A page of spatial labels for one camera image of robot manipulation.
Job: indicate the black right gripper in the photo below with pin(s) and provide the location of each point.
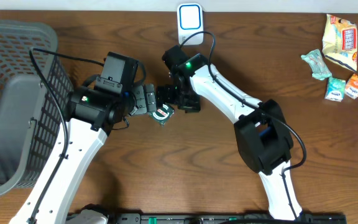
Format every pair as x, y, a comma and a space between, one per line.
191, 105

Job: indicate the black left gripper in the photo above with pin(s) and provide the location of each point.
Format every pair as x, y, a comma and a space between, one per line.
146, 93

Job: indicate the dark green round-label packet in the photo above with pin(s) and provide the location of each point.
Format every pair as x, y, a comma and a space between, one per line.
162, 114

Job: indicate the teal snack packet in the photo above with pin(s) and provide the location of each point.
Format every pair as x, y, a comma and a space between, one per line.
315, 60

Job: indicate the teal small snack box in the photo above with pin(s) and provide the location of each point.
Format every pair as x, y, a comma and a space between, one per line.
335, 89

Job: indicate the yellow snack bag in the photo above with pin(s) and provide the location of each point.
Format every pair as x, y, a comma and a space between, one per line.
340, 42

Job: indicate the orange small snack box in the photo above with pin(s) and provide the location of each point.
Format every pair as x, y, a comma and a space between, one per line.
351, 87

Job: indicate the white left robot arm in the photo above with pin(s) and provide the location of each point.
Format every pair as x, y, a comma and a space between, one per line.
92, 116

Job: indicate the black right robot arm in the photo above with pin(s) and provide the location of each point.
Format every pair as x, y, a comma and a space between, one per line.
263, 137

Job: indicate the white barcode scanner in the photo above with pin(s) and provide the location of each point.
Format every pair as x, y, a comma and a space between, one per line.
189, 20

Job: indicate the grey plastic mesh basket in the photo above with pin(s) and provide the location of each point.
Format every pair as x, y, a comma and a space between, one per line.
33, 87

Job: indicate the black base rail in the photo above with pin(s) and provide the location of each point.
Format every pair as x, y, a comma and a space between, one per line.
213, 218

